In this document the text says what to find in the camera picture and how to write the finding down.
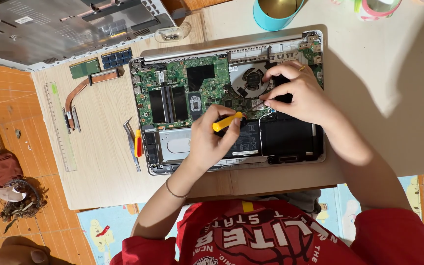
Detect copper heat pipe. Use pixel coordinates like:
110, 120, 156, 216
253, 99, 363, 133
63, 68, 121, 134

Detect red printed shirt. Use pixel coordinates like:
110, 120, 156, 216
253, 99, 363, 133
110, 199, 424, 265

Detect black laptop battery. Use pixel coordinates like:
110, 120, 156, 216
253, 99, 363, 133
230, 110, 324, 159

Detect opened silver laptop base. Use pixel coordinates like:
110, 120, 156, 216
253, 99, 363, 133
129, 30, 326, 176

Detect clear plastic ruler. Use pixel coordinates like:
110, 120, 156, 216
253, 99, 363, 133
43, 81, 77, 172

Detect black laptop cooling fan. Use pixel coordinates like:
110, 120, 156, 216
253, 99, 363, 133
230, 62, 277, 99

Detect blue cartoon play mat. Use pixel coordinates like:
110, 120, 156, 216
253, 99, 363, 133
77, 175, 423, 265

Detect silver hard drive caddy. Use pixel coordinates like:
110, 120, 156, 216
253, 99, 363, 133
144, 127, 193, 167

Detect teal cup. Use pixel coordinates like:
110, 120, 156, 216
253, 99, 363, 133
252, 0, 305, 32

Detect person's bare foot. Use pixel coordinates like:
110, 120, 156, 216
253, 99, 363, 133
0, 236, 57, 265

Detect clear dish with screws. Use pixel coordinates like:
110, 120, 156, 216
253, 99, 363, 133
154, 22, 192, 43

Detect grey laptop bottom cover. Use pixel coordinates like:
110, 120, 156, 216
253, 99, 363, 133
0, 0, 178, 71

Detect metal tweezers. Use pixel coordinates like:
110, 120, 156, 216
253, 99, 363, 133
123, 117, 142, 172

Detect small red yellow screwdriver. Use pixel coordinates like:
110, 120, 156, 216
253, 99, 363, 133
134, 129, 144, 158

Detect green laptop motherboard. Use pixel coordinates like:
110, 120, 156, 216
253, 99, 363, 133
131, 35, 324, 132

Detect person's left hand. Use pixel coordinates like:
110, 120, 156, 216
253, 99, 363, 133
183, 104, 243, 179

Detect pink green patterned cup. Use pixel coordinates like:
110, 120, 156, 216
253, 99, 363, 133
354, 0, 403, 22

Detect white antenna cable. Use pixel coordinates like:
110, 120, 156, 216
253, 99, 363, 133
258, 109, 274, 157

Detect blue memory module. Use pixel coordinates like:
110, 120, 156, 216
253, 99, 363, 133
100, 47, 133, 70

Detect thin wrist bracelet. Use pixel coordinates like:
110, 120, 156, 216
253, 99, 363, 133
165, 177, 190, 199

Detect green memory module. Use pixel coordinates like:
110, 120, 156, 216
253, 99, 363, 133
69, 57, 102, 80

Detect grey shorts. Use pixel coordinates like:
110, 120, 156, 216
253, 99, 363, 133
267, 189, 322, 215

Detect yellow handled screwdriver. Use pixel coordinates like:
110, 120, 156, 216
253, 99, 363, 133
212, 102, 268, 132

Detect person's right hand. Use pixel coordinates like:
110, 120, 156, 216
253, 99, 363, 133
259, 61, 341, 128

